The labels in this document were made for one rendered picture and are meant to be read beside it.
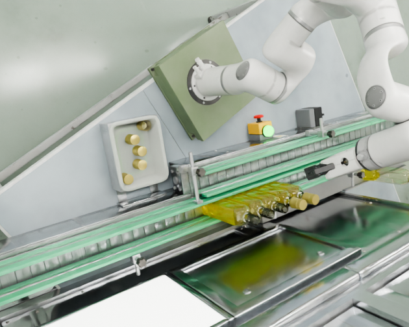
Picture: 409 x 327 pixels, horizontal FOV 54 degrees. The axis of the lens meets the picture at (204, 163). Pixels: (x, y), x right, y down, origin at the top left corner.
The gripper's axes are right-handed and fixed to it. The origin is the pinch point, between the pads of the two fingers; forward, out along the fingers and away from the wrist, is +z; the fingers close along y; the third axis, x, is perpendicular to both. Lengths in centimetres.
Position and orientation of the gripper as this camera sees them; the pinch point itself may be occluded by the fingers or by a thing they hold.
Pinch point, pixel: (319, 170)
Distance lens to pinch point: 103.9
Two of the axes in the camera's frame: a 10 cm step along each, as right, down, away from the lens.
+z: -4.6, 2.4, 8.5
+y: 8.3, -2.3, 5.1
